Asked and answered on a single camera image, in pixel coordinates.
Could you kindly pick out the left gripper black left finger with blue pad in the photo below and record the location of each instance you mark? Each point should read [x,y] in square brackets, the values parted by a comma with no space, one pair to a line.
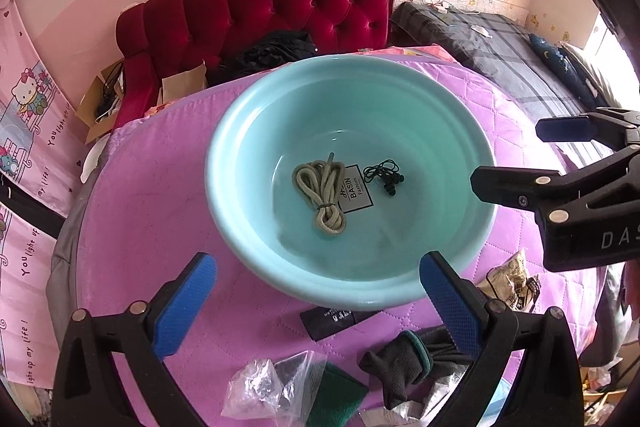
[88,390]

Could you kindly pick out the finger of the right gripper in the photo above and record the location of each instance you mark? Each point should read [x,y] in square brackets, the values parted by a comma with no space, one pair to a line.
[566,129]
[520,188]

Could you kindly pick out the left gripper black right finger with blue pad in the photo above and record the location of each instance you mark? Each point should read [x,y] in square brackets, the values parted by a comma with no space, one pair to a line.
[547,390]

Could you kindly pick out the beige printed pouch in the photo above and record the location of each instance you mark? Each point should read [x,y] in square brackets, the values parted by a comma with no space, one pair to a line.
[512,284]

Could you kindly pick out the black earphones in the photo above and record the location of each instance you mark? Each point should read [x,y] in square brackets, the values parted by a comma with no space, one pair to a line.
[388,172]

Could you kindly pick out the clear zip plastic bag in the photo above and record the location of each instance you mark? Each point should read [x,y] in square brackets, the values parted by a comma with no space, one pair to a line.
[283,392]

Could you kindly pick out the navy star pillow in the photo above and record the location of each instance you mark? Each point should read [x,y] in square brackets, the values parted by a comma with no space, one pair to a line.
[563,68]

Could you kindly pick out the dark plaid bed blanket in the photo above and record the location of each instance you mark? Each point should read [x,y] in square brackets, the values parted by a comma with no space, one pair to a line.
[496,48]

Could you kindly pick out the white green printed packet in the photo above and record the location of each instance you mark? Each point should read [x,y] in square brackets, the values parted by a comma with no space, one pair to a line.
[414,413]

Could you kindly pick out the black knit gloves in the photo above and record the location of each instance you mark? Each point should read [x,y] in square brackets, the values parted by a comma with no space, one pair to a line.
[409,359]

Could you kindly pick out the teal plastic basin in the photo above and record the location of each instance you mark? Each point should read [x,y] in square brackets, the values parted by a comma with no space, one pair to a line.
[284,184]

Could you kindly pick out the green scouring pad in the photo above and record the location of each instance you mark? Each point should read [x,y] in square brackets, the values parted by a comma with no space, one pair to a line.
[337,400]

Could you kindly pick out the black rolled bag bundle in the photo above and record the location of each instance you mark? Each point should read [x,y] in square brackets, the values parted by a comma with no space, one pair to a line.
[321,323]

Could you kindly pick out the pink cartoon curtain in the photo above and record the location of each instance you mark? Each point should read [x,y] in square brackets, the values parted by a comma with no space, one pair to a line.
[42,149]

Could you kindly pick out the red velvet tufted sofa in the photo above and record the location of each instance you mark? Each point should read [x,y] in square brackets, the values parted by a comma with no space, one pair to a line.
[160,38]

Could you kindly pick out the black garment on sofa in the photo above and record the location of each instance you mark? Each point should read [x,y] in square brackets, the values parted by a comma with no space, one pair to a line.
[274,50]

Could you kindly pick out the cardboard box with cables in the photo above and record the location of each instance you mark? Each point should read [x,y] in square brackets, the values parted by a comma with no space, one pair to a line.
[100,105]

